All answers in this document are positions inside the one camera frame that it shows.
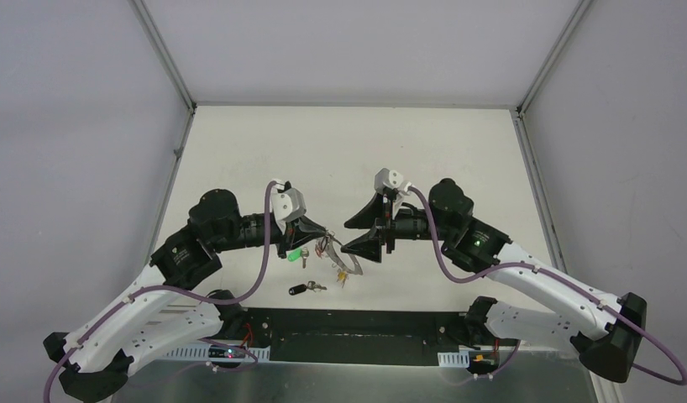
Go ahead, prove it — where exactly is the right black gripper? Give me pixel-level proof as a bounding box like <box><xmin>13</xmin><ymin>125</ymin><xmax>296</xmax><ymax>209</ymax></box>
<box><xmin>340</xmin><ymin>191</ymin><xmax>454</xmax><ymax>263</ymax></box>

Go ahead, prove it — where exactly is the large keyring with keys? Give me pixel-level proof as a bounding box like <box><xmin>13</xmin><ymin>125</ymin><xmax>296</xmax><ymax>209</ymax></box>
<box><xmin>315</xmin><ymin>231</ymin><xmax>364</xmax><ymax>288</ymax></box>

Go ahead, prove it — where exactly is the black tagged key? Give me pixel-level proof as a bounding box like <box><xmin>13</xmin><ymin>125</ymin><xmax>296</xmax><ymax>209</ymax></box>
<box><xmin>288</xmin><ymin>280</ymin><xmax>328</xmax><ymax>296</ymax></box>

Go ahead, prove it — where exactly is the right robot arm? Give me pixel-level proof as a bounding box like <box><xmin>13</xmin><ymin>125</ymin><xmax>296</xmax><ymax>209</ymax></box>
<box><xmin>343</xmin><ymin>178</ymin><xmax>648</xmax><ymax>383</ymax></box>

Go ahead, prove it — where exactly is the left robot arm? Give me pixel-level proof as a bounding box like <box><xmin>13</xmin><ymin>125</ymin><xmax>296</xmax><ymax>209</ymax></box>
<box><xmin>43</xmin><ymin>180</ymin><xmax>328</xmax><ymax>402</ymax></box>

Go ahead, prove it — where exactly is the green tagged key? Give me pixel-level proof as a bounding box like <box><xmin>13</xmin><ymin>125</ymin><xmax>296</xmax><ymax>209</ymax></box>
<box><xmin>287</xmin><ymin>247</ymin><xmax>310</xmax><ymax>269</ymax></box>

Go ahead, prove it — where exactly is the left controller board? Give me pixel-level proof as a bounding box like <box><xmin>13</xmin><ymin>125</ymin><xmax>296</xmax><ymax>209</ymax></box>
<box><xmin>208</xmin><ymin>345</ymin><xmax>247</xmax><ymax>359</ymax></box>

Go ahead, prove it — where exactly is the controller board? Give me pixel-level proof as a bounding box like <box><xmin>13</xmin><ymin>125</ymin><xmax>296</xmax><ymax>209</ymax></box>
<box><xmin>468</xmin><ymin>352</ymin><xmax>500</xmax><ymax>375</ymax></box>
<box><xmin>208</xmin><ymin>345</ymin><xmax>247</xmax><ymax>359</ymax></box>

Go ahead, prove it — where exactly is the right controller board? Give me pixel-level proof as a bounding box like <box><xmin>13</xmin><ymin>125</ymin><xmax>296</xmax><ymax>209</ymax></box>
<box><xmin>468</xmin><ymin>352</ymin><xmax>500</xmax><ymax>375</ymax></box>

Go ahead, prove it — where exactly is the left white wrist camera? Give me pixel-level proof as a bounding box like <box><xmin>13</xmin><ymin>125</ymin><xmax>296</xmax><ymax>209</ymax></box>
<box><xmin>270</xmin><ymin>188</ymin><xmax>307</xmax><ymax>223</ymax></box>

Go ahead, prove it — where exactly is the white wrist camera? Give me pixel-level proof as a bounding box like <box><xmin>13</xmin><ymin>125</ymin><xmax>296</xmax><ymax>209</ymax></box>
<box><xmin>270</xmin><ymin>188</ymin><xmax>307</xmax><ymax>223</ymax></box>
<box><xmin>374</xmin><ymin>168</ymin><xmax>409</xmax><ymax>194</ymax></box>

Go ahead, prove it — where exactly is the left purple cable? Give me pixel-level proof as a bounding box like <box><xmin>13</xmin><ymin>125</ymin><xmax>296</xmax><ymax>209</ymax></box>
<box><xmin>43</xmin><ymin>180</ymin><xmax>281</xmax><ymax>403</ymax></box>

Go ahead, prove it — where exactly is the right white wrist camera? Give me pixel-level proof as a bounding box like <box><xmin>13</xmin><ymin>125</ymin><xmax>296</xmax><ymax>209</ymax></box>
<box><xmin>374</xmin><ymin>168</ymin><xmax>409</xmax><ymax>194</ymax></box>

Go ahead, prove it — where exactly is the aluminium frame rail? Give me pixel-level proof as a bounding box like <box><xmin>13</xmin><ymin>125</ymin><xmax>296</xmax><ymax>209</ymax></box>
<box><xmin>105</xmin><ymin>304</ymin><xmax>607</xmax><ymax>353</ymax></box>

